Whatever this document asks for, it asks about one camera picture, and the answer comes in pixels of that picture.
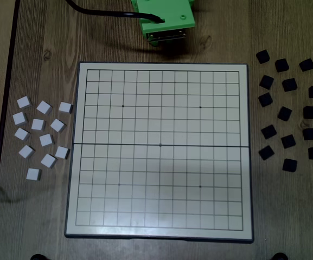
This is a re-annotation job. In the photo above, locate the white folding go board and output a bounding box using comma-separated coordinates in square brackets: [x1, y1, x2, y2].
[63, 61, 254, 244]

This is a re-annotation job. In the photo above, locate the black camera cable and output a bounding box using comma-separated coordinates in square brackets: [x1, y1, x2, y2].
[65, 0, 165, 24]

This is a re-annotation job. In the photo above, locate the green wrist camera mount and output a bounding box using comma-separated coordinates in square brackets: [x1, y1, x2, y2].
[134, 0, 197, 47]

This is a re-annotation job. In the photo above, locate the black table edge trim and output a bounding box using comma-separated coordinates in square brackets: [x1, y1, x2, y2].
[0, 0, 21, 260]

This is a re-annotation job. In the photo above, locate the white square stone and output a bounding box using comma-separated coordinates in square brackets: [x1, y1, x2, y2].
[40, 153, 58, 169]
[12, 112, 28, 126]
[14, 127, 31, 142]
[18, 145, 36, 160]
[49, 118, 66, 133]
[54, 146, 71, 160]
[16, 96, 33, 109]
[39, 133, 55, 148]
[31, 118, 47, 132]
[36, 100, 53, 115]
[58, 101, 73, 114]
[25, 168, 42, 181]

